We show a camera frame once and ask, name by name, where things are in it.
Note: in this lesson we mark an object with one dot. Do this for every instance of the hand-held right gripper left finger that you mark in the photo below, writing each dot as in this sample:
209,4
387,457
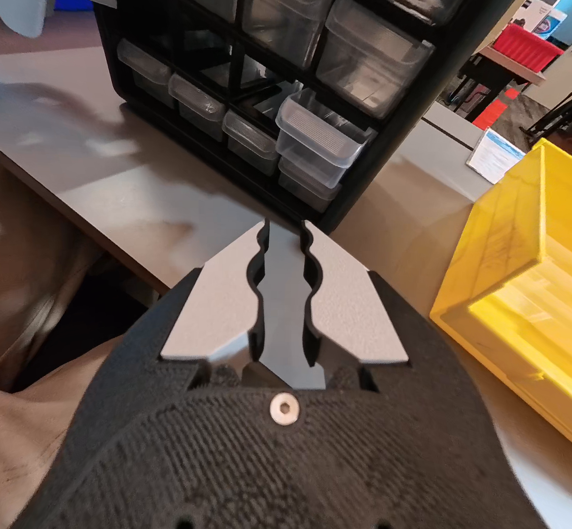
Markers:
214,310

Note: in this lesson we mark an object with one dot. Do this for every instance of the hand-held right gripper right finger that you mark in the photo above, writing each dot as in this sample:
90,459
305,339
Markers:
357,314

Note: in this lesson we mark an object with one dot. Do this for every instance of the large yellow plastic bin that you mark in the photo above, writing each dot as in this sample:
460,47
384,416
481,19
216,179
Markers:
500,247

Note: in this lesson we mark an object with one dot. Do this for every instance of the clear plastic drawer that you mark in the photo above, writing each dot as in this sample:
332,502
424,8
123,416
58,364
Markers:
313,136

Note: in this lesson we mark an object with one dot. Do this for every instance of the set of clear cabinet drawers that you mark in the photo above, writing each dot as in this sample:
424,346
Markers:
286,15

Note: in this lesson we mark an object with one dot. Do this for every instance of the black drawer organizer cabinet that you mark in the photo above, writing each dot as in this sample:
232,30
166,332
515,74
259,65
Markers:
469,24

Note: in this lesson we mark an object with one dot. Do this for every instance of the grey desk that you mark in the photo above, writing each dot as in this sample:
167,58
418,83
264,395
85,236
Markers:
134,158

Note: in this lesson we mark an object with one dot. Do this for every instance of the blue plastic bin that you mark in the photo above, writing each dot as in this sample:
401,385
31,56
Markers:
71,1

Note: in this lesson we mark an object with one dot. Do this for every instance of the white laminated paper sheet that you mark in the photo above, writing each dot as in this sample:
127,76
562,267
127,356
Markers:
494,156

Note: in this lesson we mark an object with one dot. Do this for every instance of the wooden table with black legs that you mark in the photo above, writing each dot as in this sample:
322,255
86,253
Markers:
502,61

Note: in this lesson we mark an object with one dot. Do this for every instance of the red plastic bin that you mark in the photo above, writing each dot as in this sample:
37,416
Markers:
525,49

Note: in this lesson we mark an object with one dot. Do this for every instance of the wipes canister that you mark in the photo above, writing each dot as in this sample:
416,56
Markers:
550,24

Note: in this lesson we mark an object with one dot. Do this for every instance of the white product box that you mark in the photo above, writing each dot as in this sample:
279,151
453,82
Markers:
540,2

